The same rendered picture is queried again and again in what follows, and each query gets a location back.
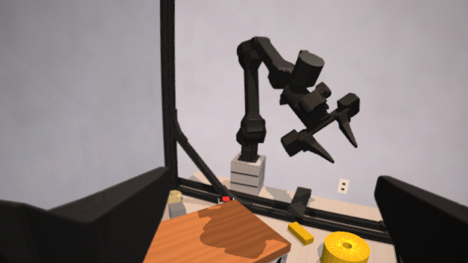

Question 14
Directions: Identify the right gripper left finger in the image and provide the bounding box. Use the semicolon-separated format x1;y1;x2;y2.
0;167;171;263

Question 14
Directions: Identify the yellow rectangular block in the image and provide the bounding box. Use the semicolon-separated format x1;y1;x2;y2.
287;222;314;245

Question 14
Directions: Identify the white cube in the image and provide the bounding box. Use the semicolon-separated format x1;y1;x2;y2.
168;202;186;218

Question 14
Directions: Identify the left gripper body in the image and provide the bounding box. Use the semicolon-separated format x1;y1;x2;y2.
281;93;360;157

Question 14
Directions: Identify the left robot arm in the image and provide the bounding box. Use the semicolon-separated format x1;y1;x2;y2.
236;37;331;163

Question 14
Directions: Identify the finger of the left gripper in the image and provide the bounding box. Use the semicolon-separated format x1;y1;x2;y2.
299;133;334;164
338;108;358;148

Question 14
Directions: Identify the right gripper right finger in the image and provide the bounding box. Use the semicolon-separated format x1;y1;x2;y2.
374;175;468;263

